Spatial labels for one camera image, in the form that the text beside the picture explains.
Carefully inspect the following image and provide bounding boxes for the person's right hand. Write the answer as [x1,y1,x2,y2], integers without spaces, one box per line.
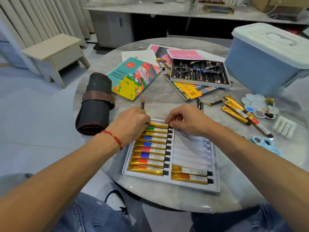
[164,104,218,138]

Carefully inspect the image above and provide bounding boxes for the person's left hand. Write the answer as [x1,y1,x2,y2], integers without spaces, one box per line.
[108,106,151,147]

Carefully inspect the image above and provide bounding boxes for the person's left forearm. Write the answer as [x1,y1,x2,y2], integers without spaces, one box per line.
[0,132,121,232]

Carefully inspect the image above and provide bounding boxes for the person's right forearm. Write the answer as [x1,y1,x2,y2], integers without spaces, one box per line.
[208,124,309,232]

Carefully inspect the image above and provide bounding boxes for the white plastic paint tray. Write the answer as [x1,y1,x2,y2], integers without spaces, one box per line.
[122,117,221,193]

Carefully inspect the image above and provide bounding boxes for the row of gold paint tubes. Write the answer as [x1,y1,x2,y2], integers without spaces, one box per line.
[127,127,173,177]

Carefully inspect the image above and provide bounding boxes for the colourful oil pastel box sleeve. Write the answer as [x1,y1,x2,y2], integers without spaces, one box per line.
[163,72,234,101]

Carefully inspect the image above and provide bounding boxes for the colourful acrylic paint box lid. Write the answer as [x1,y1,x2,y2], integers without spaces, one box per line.
[107,57,162,101]

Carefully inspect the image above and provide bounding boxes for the gold white-label paint tube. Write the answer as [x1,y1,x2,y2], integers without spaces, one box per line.
[171,165,213,177]

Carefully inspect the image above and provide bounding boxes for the dark roll-up brush case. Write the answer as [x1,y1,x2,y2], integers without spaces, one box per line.
[75,72,116,136]

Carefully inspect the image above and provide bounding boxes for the set of dark oil pastels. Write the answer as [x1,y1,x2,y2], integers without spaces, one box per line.
[172,60,227,84]

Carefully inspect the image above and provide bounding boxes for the loose gold paint tube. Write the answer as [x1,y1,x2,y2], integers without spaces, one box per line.
[224,94,247,112]
[221,106,252,126]
[224,100,252,121]

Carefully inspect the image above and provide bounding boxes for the white oil pastel box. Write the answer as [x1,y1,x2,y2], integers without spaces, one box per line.
[170,58,231,89]

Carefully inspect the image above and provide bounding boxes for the white paper sheet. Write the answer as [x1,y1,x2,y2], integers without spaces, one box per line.
[121,49,158,67]

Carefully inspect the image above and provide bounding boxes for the pink and black painting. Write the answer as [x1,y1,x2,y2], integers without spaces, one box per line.
[147,43,182,66]

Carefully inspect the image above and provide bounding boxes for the pink painting sheet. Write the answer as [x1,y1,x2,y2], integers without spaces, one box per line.
[166,49,206,61]

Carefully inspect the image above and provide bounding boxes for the white flower-shaped palette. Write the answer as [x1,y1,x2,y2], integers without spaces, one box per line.
[241,93,280,120]

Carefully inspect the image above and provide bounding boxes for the white and red paint tube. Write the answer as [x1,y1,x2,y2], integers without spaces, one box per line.
[246,113,275,139]

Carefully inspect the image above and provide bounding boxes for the blue flower-shaped palette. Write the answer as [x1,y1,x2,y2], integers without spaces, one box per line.
[250,135,282,156]

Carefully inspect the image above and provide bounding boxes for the white and black sneaker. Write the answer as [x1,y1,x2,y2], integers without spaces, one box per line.
[104,190,128,214]

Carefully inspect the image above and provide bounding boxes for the short gold paint tube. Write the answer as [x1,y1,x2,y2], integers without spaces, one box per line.
[265,97,275,118]

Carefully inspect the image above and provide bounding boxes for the grey cabinet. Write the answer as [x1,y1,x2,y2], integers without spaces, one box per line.
[89,10,134,49]

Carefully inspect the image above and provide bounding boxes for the blue storage box white lid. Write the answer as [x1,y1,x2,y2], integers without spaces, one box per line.
[224,23,309,97]

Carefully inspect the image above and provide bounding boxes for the pack of white sticks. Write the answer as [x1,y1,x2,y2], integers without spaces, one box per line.
[272,116,297,139]

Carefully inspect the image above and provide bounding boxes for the person's blue jeans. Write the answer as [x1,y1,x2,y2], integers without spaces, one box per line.
[51,191,293,232]

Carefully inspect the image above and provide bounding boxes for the pale wooden stool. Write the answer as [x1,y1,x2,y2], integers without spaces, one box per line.
[21,33,91,89]

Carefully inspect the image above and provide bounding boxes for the marble-top counter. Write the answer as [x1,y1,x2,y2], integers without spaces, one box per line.
[83,0,309,25]

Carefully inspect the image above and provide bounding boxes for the white curtain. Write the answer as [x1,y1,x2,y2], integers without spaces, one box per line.
[0,0,95,70]

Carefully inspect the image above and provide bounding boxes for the cardboard box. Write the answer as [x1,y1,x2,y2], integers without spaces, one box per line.
[252,0,309,15]

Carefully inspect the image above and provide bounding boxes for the red string bracelet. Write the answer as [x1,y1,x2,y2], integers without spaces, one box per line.
[101,130,123,151]

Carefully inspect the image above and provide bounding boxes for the gold wire rack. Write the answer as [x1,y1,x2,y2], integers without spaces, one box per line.
[202,0,240,15]

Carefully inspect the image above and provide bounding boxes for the white cable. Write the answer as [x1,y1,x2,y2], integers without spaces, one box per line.
[241,0,282,16]

